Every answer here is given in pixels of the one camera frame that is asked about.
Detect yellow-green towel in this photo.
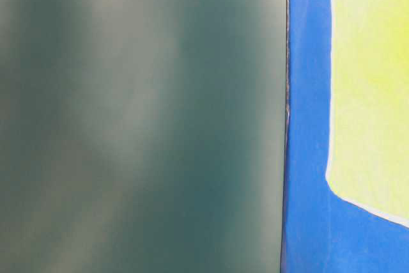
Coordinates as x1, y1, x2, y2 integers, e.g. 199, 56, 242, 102
325, 0, 408, 226

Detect dark green backdrop panel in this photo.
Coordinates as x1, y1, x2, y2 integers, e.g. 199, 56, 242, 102
1, 0, 286, 272

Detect blue table cloth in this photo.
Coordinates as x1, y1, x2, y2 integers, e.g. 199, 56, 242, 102
281, 0, 408, 272

